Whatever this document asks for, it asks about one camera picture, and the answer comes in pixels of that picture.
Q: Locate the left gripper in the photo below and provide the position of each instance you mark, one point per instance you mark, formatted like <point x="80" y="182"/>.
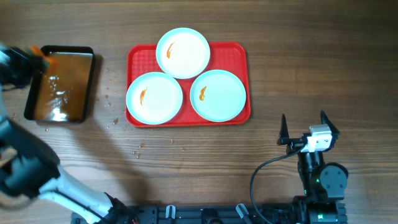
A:
<point x="28" y="65"/>

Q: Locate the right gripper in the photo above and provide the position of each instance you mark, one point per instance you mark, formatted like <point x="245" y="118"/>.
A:
<point x="295" y="144"/>

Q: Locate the orange green sponge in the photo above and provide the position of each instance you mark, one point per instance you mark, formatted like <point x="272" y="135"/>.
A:
<point x="47" y="64"/>

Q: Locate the light blue plate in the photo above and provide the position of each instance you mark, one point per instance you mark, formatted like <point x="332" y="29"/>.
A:
<point x="154" y="98"/>
<point x="182" y="53"/>
<point x="218" y="95"/>

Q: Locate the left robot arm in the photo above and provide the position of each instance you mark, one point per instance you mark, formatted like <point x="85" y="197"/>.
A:
<point x="35" y="171"/>

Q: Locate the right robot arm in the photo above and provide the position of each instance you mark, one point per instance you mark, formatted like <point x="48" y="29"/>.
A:
<point x="324" y="183"/>

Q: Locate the black water tray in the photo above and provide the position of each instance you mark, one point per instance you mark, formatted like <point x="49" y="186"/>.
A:
<point x="62" y="96"/>

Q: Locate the red plastic tray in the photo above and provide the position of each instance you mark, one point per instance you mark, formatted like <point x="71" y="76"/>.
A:
<point x="229" y="56"/>

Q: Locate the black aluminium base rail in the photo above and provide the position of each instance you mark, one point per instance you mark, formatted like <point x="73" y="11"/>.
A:
<point x="270" y="213"/>

